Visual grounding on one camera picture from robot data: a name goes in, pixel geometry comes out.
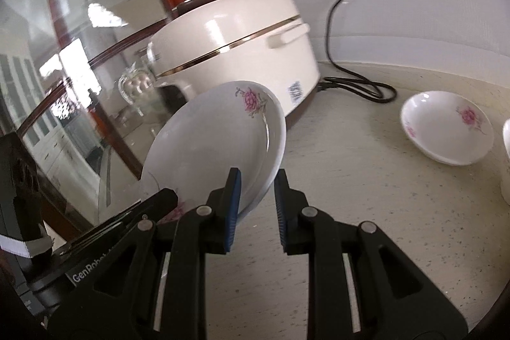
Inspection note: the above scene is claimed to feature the white ceramic bowl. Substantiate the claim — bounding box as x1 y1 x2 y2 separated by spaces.
500 118 510 206

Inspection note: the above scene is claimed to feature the black power cable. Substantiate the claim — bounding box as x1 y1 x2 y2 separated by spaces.
309 0 397 104

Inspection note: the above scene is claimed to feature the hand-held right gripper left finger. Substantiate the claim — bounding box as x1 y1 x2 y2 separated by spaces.
45 167 244 340

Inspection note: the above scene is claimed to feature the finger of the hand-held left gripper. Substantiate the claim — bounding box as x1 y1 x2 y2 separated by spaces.
85 187 179 254

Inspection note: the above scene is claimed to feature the cream rice cooker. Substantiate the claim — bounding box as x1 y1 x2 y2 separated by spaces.
147 0 322 129

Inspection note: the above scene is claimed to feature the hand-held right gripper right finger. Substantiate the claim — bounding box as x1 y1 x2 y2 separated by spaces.
274 169 470 340

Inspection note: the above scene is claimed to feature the white floral plate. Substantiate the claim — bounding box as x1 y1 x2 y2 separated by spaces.
400 90 495 166
140 80 288 223

